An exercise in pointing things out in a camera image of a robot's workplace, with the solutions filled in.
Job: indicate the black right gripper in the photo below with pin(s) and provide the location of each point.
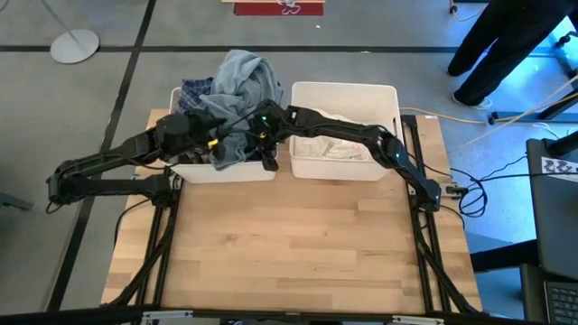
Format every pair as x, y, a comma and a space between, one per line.
271, 124

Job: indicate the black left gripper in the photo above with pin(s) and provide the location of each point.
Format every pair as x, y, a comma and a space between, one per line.
201, 131

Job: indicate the blue plaid shirt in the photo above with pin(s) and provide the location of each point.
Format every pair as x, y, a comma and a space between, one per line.
194, 92

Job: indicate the white garment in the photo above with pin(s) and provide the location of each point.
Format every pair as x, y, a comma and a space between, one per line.
325, 149

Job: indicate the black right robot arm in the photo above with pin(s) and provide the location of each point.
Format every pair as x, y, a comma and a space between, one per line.
343, 128

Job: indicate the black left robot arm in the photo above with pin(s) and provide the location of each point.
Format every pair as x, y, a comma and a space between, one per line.
104, 160

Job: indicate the white storage bin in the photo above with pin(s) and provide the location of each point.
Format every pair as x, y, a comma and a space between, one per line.
338, 171
226, 173

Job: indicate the red floor mat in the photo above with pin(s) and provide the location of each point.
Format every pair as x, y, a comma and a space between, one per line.
262, 9

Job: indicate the grey chair leg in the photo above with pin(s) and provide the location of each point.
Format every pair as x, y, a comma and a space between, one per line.
13, 201

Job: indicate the person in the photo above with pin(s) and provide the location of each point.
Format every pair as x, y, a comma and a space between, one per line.
496, 45

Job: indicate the black stand base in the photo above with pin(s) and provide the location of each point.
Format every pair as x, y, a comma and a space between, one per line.
519, 116

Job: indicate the printed marker sheet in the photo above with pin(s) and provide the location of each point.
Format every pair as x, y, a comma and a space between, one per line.
560, 168

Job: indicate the black desk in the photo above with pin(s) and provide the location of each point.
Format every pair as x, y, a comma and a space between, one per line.
555, 225

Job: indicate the black laptop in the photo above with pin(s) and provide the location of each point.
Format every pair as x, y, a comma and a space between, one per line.
562, 302

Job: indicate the black frame crossbeam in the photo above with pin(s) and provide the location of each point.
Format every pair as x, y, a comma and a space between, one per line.
68, 317

